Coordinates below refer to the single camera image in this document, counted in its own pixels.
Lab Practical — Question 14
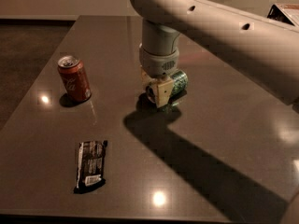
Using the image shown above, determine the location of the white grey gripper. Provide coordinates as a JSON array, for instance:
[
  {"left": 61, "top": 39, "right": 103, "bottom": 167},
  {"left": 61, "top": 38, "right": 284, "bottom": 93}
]
[{"left": 139, "top": 45, "right": 179, "bottom": 108}]

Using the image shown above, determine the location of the green soda can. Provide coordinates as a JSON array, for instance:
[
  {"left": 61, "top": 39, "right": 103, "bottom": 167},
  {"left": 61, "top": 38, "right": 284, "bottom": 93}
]
[{"left": 145, "top": 69, "right": 190, "bottom": 105}]

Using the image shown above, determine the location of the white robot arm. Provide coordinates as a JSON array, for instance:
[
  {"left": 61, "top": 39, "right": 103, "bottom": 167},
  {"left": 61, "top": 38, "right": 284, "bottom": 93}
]
[{"left": 130, "top": 0, "right": 299, "bottom": 105}]

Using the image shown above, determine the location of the red cola can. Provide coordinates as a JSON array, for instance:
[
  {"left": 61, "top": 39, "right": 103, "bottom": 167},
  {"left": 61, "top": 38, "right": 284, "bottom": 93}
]
[{"left": 57, "top": 55, "right": 92, "bottom": 103}]

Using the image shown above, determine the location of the black snack bar wrapper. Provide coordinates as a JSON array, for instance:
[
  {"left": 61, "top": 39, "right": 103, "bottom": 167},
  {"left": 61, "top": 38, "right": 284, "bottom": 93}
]
[{"left": 74, "top": 140, "right": 107, "bottom": 194}]

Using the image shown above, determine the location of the black wire basket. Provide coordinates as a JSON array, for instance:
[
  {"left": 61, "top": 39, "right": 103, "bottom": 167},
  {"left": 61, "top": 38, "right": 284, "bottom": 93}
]
[{"left": 267, "top": 3, "right": 299, "bottom": 27}]

